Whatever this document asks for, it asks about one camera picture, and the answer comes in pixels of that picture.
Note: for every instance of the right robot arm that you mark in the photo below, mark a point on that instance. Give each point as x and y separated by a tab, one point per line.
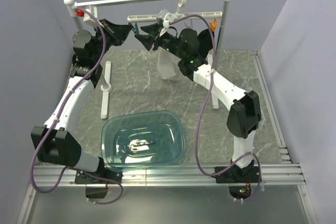
244	108

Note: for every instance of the teal transparent plastic basin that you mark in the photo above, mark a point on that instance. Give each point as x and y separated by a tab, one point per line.
142	140

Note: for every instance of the purple plastic clip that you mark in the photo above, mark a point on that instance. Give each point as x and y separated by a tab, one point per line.
189	25

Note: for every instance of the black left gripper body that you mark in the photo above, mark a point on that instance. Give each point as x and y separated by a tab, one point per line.
111	39

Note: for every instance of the orange plastic clip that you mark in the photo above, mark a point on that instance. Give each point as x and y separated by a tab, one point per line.
213	24

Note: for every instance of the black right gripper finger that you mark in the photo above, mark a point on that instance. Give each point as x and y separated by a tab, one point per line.
152	28
148	41

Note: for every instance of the silver white clothes rack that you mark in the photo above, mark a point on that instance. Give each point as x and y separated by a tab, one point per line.
191	48

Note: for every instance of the teal plastic clip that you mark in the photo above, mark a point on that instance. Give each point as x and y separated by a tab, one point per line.
135	28

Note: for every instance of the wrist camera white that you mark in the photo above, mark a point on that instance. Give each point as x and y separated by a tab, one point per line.
166	17
87	19

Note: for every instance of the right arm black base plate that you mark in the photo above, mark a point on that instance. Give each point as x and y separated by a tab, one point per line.
240	181

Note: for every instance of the white underwear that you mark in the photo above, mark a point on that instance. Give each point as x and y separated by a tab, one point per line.
165	64

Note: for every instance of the white plastic clip hanger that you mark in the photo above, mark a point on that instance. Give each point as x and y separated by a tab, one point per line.
178	15

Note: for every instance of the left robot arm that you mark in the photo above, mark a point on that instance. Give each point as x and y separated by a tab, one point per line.
53	141

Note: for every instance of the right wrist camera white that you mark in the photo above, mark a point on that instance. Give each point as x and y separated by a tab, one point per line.
166	17

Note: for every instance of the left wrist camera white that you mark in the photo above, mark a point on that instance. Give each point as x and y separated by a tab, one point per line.
87	19

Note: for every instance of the aluminium rail frame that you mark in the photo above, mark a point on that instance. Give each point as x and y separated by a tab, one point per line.
178	194

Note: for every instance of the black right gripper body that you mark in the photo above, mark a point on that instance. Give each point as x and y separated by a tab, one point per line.
169	43

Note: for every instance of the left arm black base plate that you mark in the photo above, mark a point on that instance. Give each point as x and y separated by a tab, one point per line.
98	178

